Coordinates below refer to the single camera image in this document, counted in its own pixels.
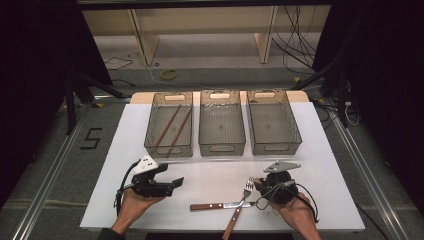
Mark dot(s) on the black metal stand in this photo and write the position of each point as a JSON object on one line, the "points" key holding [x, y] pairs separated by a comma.
{"points": [[333, 86]]}

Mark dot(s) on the yellow tape roll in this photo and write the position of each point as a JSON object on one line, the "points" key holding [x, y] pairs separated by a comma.
{"points": [[169, 74]]}

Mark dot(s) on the aluminium floor rail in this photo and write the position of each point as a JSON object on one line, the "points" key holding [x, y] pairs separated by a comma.
{"points": [[370, 180], [50, 173]]}

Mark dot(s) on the brown wooden chopstick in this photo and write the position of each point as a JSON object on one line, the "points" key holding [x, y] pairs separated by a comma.
{"points": [[180, 130], [168, 125]]}

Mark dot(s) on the person's right hand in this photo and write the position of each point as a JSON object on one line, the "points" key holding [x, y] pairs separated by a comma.
{"points": [[293, 210]]}

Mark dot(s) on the light wooden desk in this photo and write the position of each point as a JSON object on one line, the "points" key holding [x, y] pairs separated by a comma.
{"points": [[200, 20]]}

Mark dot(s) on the black tripod stand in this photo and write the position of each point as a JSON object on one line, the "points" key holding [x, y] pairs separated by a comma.
{"points": [[80, 90]]}

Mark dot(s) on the smoky clear plastic bin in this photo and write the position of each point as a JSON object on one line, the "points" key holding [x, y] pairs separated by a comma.
{"points": [[168, 126], [273, 128], [221, 130]]}

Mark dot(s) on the black curtain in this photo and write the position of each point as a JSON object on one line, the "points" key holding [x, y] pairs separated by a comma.
{"points": [[36, 83], [386, 83]]}

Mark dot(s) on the person's left hand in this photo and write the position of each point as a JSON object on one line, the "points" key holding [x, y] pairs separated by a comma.
{"points": [[136, 203]]}

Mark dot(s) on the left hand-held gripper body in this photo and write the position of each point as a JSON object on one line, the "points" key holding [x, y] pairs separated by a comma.
{"points": [[153, 188]]}

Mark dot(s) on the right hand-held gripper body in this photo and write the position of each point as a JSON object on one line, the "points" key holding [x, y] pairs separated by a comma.
{"points": [[281, 186]]}

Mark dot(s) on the white table sheet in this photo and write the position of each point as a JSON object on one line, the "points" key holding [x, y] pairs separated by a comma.
{"points": [[206, 180]]}

